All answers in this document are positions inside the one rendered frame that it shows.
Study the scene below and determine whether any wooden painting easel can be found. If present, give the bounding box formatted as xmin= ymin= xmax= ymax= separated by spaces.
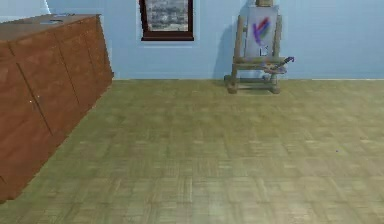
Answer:
xmin=223 ymin=0 xmax=284 ymax=95

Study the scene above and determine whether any paint palette with brush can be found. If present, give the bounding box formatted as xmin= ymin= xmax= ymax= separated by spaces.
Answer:
xmin=261 ymin=56 xmax=296 ymax=75

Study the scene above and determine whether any grey canvas with colour strokes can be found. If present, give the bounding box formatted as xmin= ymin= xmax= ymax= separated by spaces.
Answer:
xmin=243 ymin=5 xmax=280 ymax=60

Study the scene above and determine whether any brown wooden sideboard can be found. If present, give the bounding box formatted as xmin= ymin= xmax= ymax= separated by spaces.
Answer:
xmin=0 ymin=13 xmax=115 ymax=204

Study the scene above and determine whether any dark framed wall picture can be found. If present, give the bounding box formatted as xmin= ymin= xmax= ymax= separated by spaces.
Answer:
xmin=138 ymin=0 xmax=195 ymax=42

